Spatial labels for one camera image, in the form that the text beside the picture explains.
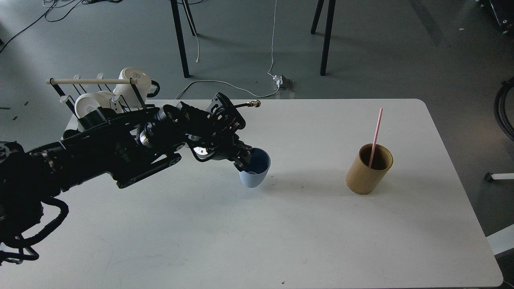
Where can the black table leg left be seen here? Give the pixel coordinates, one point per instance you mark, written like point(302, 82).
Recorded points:
point(179, 33)

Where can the black wire mug rack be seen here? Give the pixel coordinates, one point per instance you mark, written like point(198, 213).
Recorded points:
point(131, 90)

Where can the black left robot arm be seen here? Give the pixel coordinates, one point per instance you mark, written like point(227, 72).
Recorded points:
point(128, 146)

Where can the pink chopstick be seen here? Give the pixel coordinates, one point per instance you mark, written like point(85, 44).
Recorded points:
point(374, 143)

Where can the bamboo cylinder holder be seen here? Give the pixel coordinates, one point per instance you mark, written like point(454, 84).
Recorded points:
point(368, 168)

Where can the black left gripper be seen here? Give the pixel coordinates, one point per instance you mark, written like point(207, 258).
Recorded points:
point(214, 130)

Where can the white power adapter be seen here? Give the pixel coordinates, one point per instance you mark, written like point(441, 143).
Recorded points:
point(280, 82)

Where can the blue plastic cup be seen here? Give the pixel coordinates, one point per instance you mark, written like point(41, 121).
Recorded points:
point(253, 175)

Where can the white mug lower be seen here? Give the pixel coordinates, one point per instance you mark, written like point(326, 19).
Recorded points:
point(92, 109)

